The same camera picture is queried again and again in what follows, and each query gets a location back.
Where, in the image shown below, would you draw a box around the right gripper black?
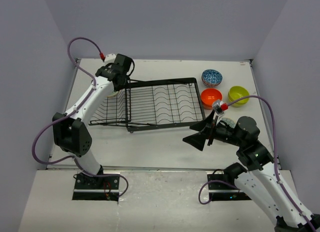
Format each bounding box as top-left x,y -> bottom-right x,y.
183,109 -> 244,150

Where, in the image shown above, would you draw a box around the white bowl leaf pattern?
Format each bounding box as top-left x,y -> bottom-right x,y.
107,91 -> 119,98

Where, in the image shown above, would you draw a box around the white bowl yellow dots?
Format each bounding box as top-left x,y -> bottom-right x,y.
220,117 -> 236,128

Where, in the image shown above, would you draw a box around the orange bowl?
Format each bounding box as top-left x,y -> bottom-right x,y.
201,88 -> 223,110

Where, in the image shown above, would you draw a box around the green bowl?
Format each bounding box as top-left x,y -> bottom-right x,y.
228,86 -> 249,107

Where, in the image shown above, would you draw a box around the blue patterned bowl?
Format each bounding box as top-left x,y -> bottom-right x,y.
201,69 -> 223,88

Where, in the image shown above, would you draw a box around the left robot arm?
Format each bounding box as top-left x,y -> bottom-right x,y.
52,54 -> 135,189

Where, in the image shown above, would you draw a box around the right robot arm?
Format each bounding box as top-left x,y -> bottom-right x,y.
183,112 -> 320,232

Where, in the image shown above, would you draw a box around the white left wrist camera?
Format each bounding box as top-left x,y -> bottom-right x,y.
99,52 -> 116,63

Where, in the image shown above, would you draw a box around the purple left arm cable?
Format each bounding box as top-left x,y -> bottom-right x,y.
31,36 -> 130,198

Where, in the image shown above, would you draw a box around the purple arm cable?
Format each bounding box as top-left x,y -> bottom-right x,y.
31,36 -> 130,198
198,95 -> 317,232

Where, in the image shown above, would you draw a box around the black wire dish rack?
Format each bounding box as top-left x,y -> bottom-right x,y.
89,77 -> 205,133

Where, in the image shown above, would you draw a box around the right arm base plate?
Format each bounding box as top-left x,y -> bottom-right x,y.
207,171 -> 251,202

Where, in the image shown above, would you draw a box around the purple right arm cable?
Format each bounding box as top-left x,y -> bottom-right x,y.
198,95 -> 317,232

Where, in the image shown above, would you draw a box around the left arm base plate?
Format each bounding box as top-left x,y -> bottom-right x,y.
72,173 -> 120,202

